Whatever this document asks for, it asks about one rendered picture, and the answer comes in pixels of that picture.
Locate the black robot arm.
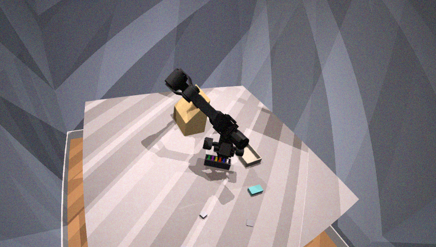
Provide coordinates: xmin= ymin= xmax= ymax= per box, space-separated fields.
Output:
xmin=165 ymin=68 xmax=249 ymax=158

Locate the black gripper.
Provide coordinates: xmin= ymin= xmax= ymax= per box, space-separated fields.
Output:
xmin=203 ymin=135 xmax=244 ymax=159

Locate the light blue rectangular block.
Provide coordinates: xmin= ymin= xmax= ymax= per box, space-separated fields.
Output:
xmin=247 ymin=184 xmax=264 ymax=196

